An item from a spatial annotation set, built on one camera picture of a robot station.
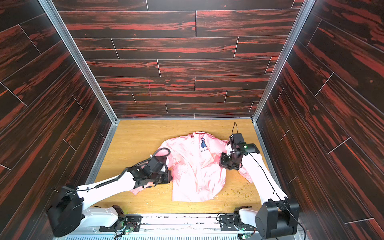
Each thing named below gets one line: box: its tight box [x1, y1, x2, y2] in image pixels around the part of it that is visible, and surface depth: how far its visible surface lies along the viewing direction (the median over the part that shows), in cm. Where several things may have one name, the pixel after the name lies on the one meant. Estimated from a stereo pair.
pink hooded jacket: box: [130, 131, 253, 202], surface depth 88 cm
